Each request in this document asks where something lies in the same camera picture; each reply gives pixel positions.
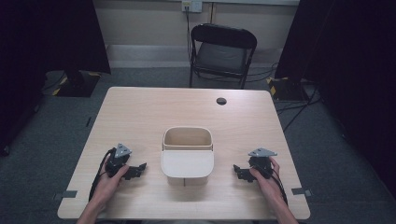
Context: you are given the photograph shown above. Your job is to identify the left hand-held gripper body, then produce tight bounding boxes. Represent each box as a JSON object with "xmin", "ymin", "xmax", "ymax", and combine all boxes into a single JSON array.
[{"xmin": 105, "ymin": 143, "xmax": 133, "ymax": 178}]

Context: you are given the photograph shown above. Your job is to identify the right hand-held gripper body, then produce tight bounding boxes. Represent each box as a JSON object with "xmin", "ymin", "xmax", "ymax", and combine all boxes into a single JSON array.
[{"xmin": 247, "ymin": 147, "xmax": 278, "ymax": 180}]

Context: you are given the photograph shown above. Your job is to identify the person's right hand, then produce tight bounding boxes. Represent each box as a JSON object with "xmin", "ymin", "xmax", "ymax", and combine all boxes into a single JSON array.
[{"xmin": 248, "ymin": 156, "xmax": 282, "ymax": 202}]

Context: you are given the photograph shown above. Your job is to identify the person's left hand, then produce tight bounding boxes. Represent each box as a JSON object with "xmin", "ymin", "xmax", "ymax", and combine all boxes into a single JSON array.
[{"xmin": 92, "ymin": 155, "xmax": 131, "ymax": 203}]

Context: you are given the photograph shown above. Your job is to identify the grey tape strip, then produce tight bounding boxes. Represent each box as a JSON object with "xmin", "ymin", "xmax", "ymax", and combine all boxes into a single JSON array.
[
  {"xmin": 52, "ymin": 189, "xmax": 78, "ymax": 202},
  {"xmin": 290, "ymin": 187, "xmax": 314, "ymax": 198}
]

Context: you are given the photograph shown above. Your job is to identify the beige plastic bin with lid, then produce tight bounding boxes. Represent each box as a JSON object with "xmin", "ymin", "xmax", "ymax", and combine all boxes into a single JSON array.
[{"xmin": 160, "ymin": 125, "xmax": 216, "ymax": 188}]

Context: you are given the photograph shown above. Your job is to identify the black stand base yellow tape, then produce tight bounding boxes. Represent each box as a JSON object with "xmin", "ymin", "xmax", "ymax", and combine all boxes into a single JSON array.
[
  {"xmin": 51, "ymin": 70, "xmax": 103, "ymax": 98},
  {"xmin": 266, "ymin": 76, "xmax": 310, "ymax": 103}
]

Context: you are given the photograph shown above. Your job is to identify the black folding chair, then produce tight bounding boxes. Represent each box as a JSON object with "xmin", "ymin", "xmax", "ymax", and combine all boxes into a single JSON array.
[{"xmin": 189, "ymin": 22, "xmax": 259, "ymax": 91}]

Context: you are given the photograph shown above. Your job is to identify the dark curtain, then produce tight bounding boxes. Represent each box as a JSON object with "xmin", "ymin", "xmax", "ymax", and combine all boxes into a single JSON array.
[{"xmin": 275, "ymin": 0, "xmax": 396, "ymax": 200}]

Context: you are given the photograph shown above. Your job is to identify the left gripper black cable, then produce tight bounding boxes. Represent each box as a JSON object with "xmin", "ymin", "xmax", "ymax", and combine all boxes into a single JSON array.
[{"xmin": 88, "ymin": 147, "xmax": 117, "ymax": 203}]

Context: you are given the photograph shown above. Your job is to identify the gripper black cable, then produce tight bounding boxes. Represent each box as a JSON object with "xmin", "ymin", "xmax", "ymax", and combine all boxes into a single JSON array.
[
  {"xmin": 270, "ymin": 167, "xmax": 290, "ymax": 207},
  {"xmin": 88, "ymin": 147, "xmax": 117, "ymax": 203}
]

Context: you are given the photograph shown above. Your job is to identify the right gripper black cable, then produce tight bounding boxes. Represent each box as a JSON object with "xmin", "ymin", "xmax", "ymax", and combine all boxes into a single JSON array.
[{"xmin": 270, "ymin": 167, "xmax": 290, "ymax": 207}]

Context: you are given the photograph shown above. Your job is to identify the black floor cables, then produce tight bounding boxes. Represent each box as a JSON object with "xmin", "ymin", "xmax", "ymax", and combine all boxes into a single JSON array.
[{"xmin": 275, "ymin": 85, "xmax": 323, "ymax": 133}]

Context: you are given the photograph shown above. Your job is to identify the black floor cable under chair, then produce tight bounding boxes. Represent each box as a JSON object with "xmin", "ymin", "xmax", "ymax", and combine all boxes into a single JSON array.
[{"xmin": 192, "ymin": 62, "xmax": 280, "ymax": 84}]

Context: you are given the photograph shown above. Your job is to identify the black cable from wall socket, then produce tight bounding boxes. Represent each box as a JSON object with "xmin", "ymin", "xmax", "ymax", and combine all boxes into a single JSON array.
[{"xmin": 185, "ymin": 6, "xmax": 193, "ymax": 62}]

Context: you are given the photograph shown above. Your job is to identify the white wall socket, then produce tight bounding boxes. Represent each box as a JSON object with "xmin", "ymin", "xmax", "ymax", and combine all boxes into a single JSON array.
[{"xmin": 181, "ymin": 0, "xmax": 204, "ymax": 14}]

